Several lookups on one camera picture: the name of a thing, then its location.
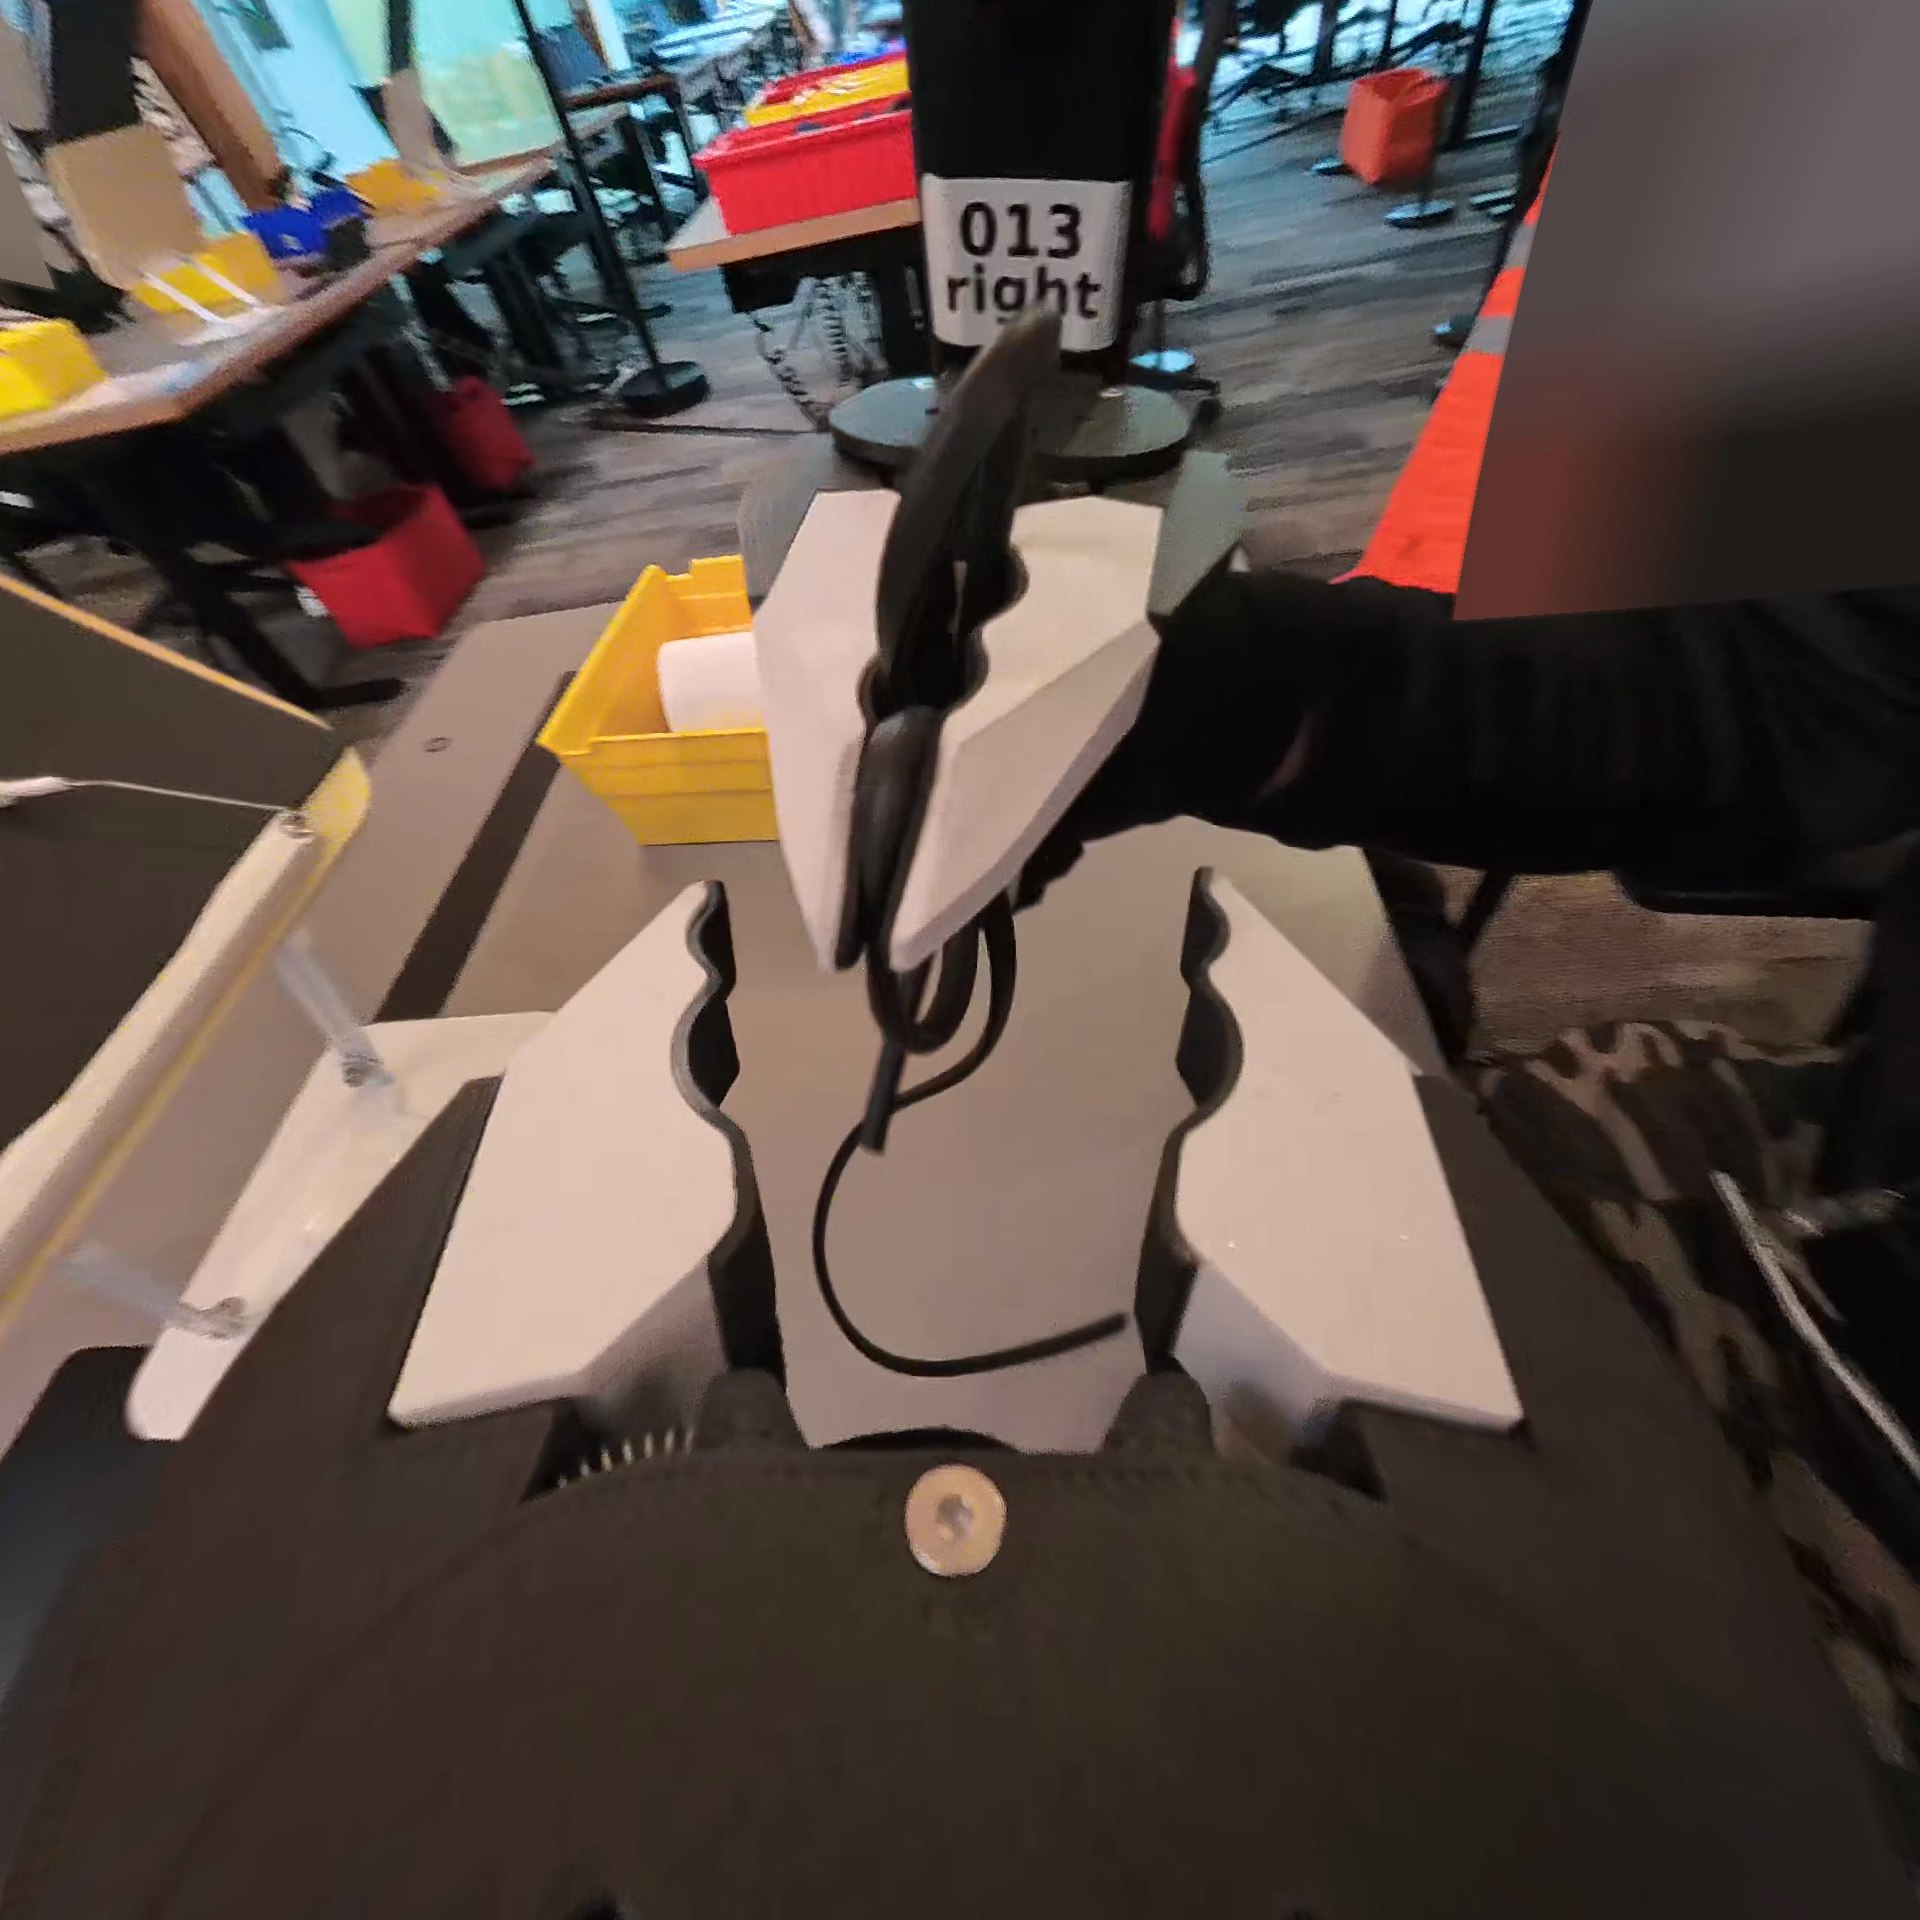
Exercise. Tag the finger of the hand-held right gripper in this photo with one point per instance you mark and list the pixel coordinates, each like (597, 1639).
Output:
(1021, 720)
(816, 690)

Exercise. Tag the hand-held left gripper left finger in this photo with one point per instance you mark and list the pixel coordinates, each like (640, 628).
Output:
(571, 1230)

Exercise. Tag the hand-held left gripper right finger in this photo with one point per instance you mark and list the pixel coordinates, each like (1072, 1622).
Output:
(1351, 1230)

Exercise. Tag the white roll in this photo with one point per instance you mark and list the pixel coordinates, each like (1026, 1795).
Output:
(714, 685)

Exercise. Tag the yellow plastic bin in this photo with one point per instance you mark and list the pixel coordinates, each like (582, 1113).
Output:
(647, 736)

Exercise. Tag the person's right forearm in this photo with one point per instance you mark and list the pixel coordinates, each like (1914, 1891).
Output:
(1590, 720)

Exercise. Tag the person's right hand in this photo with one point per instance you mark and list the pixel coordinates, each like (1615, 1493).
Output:
(1186, 736)

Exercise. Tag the red plastic bin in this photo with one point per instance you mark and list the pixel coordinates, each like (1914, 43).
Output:
(1396, 126)
(804, 166)
(390, 571)

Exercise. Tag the small wooden desk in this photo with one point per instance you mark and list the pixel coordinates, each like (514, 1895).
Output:
(796, 241)

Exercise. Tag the white board stand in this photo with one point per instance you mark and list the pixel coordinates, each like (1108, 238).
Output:
(271, 1200)

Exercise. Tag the person's camouflage pants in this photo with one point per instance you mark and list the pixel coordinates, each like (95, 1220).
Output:
(1710, 1290)

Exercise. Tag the black round-top pole stand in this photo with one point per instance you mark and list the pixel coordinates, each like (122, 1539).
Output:
(617, 211)

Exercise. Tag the orange traffic cone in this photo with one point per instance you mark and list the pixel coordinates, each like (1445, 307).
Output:
(1456, 437)

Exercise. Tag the wooden board with black mat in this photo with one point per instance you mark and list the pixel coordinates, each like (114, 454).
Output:
(137, 871)

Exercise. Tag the small blue bin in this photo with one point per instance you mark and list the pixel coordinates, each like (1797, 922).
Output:
(306, 227)

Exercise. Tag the long wooden desk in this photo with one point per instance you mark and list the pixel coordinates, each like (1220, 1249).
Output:
(210, 347)

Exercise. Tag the small yellow bin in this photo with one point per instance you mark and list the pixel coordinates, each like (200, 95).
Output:
(46, 367)

